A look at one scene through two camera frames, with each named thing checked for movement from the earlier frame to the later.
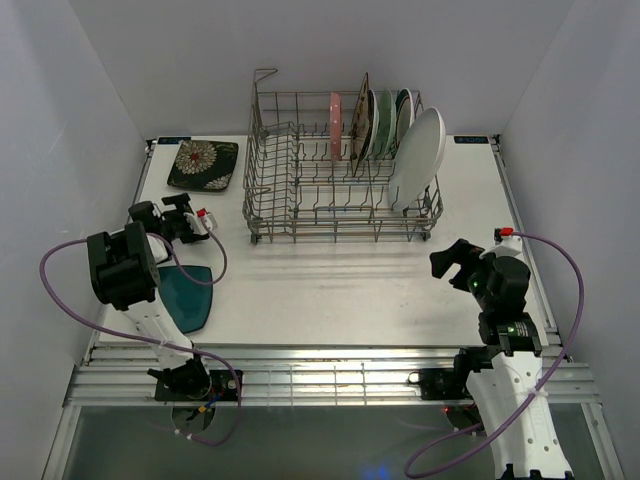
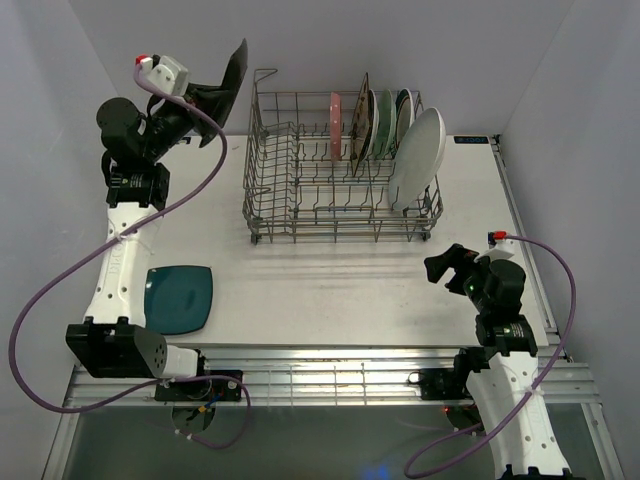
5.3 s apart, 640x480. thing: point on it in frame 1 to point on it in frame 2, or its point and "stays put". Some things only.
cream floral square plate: (360, 124) stays put
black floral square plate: (203, 165) to (231, 83)
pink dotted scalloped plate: (335, 126) stays put
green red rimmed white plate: (404, 113) stays put
